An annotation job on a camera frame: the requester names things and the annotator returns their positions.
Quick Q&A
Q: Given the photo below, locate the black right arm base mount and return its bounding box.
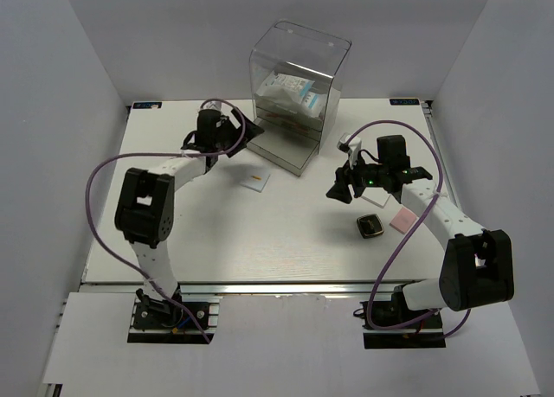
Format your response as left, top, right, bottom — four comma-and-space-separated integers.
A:
352, 292, 446, 349

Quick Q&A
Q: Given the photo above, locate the clear acrylic makeup organizer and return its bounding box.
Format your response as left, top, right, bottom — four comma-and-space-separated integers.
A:
248, 20, 351, 176

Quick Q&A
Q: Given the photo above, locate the aluminium front rail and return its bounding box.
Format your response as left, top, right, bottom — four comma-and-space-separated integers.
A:
77, 279, 490, 298

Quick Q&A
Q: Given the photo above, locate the blue table corner label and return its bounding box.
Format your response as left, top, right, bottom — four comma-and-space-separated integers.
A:
389, 98, 420, 106
132, 101, 162, 110

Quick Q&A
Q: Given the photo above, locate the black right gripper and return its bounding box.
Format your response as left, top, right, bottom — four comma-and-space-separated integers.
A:
325, 151, 388, 204

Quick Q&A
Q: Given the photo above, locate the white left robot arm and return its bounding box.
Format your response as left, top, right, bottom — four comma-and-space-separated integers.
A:
114, 108, 264, 327

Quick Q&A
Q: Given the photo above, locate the blue table corner label left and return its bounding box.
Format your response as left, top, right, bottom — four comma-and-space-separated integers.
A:
132, 101, 162, 110

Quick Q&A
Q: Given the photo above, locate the pink sticky pad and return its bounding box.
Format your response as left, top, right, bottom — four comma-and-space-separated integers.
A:
390, 207, 418, 234

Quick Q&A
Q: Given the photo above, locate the blue table corner label right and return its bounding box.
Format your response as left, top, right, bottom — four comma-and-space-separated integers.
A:
389, 98, 420, 106

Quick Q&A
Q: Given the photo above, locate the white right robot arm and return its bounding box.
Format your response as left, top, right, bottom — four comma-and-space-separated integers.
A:
326, 134, 514, 327

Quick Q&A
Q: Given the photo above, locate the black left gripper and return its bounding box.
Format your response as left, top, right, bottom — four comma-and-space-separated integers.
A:
213, 107, 262, 157

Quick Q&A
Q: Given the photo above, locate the white pad with yellow stick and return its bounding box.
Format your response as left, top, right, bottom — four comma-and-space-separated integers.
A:
240, 170, 271, 193

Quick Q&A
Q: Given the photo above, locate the black gold compact case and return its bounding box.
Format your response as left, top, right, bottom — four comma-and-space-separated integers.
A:
357, 214, 384, 239

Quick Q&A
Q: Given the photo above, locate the white pad right yellow stick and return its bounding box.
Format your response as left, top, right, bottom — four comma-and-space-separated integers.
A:
362, 193, 390, 208

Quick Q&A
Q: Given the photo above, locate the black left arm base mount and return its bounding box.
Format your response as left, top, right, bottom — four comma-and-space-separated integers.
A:
127, 289, 219, 345

